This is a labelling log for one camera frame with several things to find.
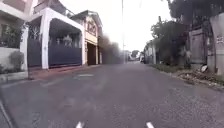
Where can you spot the cream and brown house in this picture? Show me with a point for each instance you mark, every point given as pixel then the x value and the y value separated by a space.
pixel 90 40

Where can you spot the grey asphalt road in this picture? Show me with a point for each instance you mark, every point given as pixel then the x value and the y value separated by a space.
pixel 116 96

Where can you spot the pale low buildings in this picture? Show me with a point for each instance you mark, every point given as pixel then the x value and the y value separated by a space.
pixel 149 52

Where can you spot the reddish pavement strip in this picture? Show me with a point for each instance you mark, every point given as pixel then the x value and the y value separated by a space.
pixel 56 71

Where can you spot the white house with blue gate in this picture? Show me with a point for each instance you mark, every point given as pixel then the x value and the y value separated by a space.
pixel 53 40

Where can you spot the dark green trees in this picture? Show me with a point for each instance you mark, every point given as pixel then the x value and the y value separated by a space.
pixel 173 36

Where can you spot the robot's own part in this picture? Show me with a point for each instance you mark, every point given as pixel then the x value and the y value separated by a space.
pixel 79 125
pixel 150 125

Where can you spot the weedy rubble verge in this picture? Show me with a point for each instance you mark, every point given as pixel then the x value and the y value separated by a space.
pixel 193 76

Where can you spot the white building with plants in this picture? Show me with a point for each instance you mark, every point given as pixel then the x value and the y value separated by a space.
pixel 11 40

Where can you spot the dark wall with bushes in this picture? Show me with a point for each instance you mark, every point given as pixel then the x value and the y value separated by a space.
pixel 110 51

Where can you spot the grey concrete wall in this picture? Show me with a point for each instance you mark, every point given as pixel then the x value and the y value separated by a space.
pixel 208 43

